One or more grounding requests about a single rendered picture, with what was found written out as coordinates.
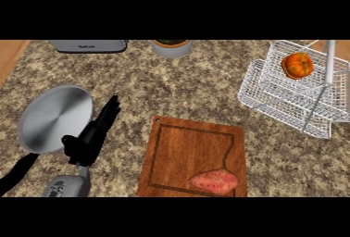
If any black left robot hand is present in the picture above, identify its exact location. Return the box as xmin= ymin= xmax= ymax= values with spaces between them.
xmin=61 ymin=94 xmax=123 ymax=168

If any brown wooden cutting board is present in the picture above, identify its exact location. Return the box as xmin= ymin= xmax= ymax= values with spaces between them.
xmin=136 ymin=115 xmax=248 ymax=198

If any silver frying pan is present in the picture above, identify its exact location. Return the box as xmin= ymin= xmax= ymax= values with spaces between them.
xmin=0 ymin=84 xmax=95 ymax=196

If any grey toaster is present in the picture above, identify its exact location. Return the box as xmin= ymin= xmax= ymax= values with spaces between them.
xmin=47 ymin=39 xmax=130 ymax=55

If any grey plant pot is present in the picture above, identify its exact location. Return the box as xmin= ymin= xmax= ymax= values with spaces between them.
xmin=151 ymin=39 xmax=194 ymax=59

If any orange pumpkin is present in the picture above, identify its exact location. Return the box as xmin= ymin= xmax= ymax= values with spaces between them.
xmin=281 ymin=52 xmax=316 ymax=81

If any white wire tiered basket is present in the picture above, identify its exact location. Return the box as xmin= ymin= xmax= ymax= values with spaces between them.
xmin=236 ymin=39 xmax=350 ymax=140

